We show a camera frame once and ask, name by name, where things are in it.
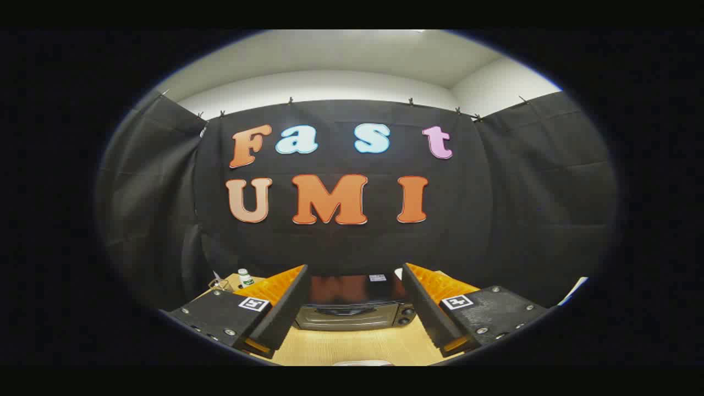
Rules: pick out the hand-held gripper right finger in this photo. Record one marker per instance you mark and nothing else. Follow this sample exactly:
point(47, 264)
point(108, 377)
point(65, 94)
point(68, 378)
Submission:
point(426, 308)

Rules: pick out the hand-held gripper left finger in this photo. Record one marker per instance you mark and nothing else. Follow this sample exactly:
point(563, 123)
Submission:
point(286, 308)

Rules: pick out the black toaster oven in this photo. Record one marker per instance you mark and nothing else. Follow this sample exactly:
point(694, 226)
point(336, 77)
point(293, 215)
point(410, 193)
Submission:
point(352, 318)

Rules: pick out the white green-label bottle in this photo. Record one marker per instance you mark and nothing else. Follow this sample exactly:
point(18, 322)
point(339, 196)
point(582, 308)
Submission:
point(245, 278)

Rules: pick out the white plate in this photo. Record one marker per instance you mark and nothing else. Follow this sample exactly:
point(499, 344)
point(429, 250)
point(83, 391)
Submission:
point(363, 363)

